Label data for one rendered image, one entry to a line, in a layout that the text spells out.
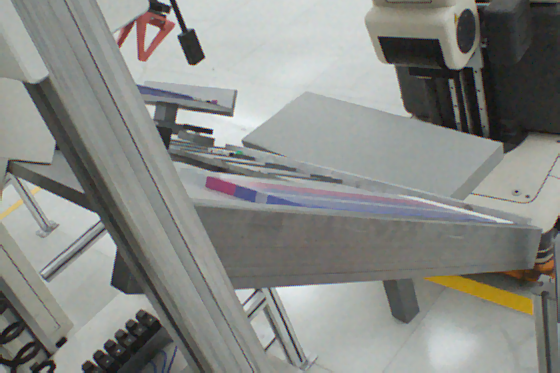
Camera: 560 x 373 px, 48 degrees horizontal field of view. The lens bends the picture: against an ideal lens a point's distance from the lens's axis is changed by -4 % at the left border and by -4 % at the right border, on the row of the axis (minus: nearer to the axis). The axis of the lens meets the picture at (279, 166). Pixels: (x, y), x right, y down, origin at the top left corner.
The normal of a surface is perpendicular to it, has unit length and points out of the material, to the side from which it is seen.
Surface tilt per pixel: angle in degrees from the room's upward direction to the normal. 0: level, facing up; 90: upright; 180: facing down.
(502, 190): 0
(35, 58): 90
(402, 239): 90
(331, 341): 0
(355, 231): 90
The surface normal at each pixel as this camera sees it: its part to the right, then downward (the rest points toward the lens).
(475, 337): -0.29, -0.79
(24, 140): 0.72, 0.19
